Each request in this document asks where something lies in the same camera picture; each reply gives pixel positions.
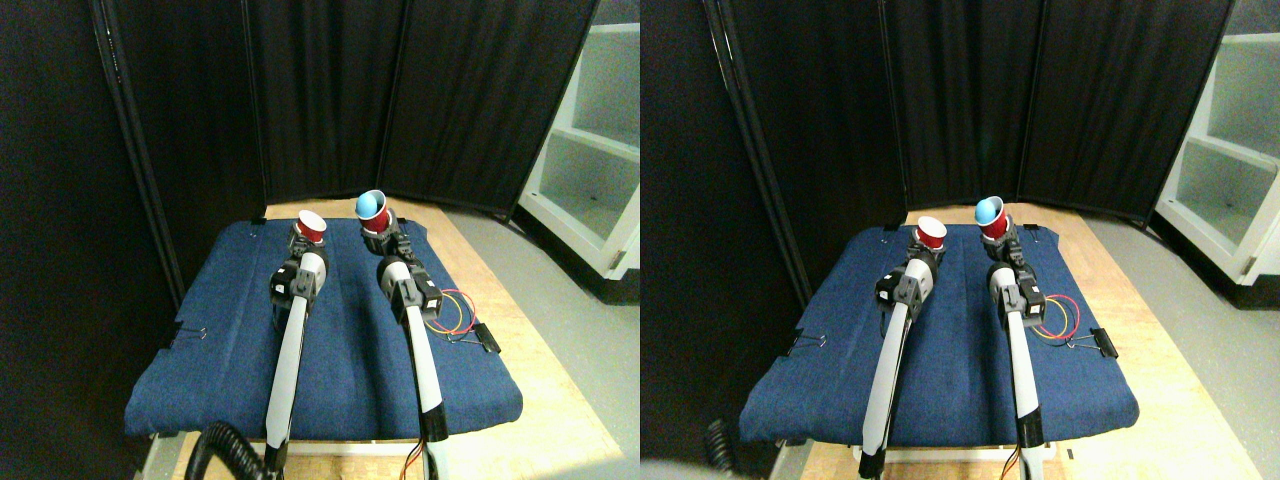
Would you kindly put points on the blue ball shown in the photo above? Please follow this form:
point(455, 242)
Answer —
point(988, 211)
point(368, 205)

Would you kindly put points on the dark blue cloth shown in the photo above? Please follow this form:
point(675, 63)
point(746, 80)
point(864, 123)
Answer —
point(960, 360)
point(340, 350)

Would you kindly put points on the white shelf unit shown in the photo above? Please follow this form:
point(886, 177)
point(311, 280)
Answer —
point(1230, 190)
point(590, 190)

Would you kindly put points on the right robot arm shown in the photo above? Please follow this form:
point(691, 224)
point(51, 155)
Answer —
point(420, 360)
point(1022, 370)

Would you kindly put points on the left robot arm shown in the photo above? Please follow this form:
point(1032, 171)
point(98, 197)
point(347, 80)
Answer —
point(890, 380)
point(290, 360)

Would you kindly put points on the red cup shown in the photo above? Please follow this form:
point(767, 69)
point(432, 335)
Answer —
point(379, 223)
point(931, 238)
point(310, 233)
point(997, 230)

